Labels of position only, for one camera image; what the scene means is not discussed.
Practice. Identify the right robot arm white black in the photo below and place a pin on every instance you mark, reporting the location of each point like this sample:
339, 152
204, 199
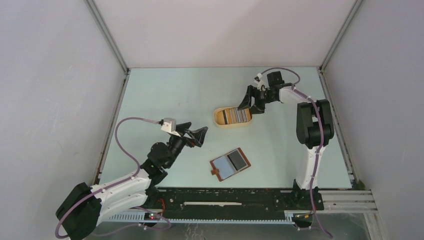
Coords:
314, 121

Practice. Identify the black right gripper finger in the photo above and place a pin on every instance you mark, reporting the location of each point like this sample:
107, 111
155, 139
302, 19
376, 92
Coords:
249, 100
258, 107

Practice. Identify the beige oval card tray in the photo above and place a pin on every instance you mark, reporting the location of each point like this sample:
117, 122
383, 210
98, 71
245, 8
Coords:
227, 126

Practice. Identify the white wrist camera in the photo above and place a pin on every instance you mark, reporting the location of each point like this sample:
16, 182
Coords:
169, 125
260, 84

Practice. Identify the aluminium frame rail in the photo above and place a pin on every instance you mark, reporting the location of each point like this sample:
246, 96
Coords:
268, 200

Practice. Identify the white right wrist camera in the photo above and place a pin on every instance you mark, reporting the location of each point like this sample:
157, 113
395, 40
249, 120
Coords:
260, 84

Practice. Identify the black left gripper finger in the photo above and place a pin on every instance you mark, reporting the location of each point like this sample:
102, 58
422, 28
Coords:
198, 136
182, 127

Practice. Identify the white toothed cable duct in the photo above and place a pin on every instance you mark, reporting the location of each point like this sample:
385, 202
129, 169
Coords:
144, 217

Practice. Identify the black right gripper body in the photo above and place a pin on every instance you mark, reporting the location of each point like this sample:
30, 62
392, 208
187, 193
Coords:
263, 97

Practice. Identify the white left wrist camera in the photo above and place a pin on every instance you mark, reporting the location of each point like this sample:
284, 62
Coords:
169, 125

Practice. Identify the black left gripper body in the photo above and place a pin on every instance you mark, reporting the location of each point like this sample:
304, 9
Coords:
177, 143

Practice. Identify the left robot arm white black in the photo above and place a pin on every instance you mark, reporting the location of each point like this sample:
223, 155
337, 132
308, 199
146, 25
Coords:
86, 206

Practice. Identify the brown leather card holder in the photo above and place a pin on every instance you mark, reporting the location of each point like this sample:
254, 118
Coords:
223, 169

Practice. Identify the stack of credit cards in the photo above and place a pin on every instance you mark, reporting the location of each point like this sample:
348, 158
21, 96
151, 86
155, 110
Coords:
232, 116

